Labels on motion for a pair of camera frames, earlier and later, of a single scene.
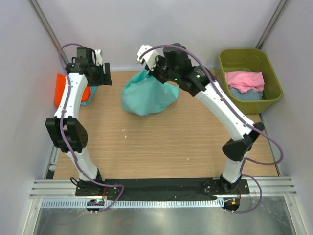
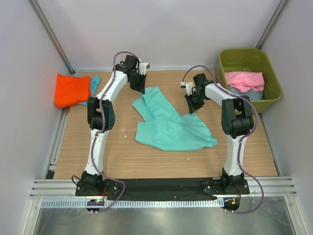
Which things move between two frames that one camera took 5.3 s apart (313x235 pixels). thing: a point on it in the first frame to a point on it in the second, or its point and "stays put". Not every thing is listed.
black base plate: [164, 187] stays put
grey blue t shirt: [251, 94] stays put
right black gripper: [159, 60] to [192, 107]
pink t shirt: [245, 81] stays put
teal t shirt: [143, 94] to [164, 129]
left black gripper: [105, 79] to [141, 87]
